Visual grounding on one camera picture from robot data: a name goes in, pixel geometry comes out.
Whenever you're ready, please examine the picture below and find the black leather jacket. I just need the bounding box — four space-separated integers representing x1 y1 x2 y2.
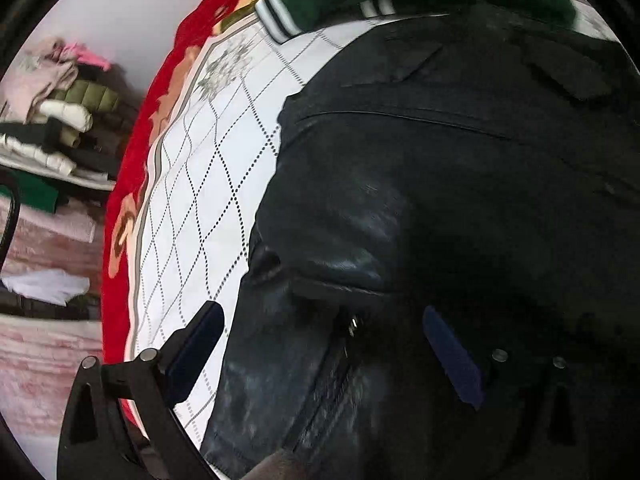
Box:
202 6 639 479

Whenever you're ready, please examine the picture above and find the white folded cloth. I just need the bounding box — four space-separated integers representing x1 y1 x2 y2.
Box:
1 269 90 306

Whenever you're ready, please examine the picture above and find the green hanging garment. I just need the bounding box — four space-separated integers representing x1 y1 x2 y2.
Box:
16 180 60 214

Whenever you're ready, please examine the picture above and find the white patterned mat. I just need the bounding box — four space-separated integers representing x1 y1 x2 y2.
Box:
124 0 622 461

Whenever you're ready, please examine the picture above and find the white puffer jacket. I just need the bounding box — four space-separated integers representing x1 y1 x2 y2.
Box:
1 100 93 177

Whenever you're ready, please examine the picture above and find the olive green puffer jacket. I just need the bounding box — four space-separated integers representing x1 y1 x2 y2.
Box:
49 79 119 114

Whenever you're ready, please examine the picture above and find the pink garment on rack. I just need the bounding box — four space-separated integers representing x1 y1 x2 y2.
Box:
1 37 78 124

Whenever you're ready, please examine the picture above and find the pink hanger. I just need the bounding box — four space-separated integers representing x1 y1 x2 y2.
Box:
61 44 112 72

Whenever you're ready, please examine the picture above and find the red floral blanket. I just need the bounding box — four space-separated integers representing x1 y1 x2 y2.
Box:
101 0 566 426

